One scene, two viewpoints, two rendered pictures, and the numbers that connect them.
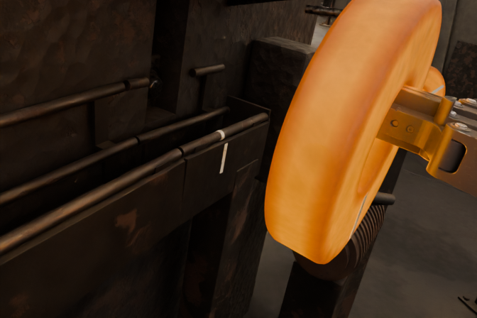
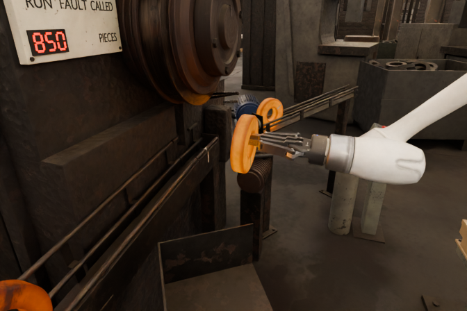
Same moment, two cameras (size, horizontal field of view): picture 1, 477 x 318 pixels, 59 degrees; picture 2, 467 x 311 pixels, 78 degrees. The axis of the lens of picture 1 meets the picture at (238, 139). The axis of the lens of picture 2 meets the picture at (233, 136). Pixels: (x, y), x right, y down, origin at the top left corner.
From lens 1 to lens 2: 0.52 m
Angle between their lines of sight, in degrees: 9
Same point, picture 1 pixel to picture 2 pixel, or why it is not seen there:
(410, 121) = (254, 141)
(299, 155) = (235, 153)
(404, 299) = (295, 198)
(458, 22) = (295, 51)
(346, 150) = (242, 150)
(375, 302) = (282, 203)
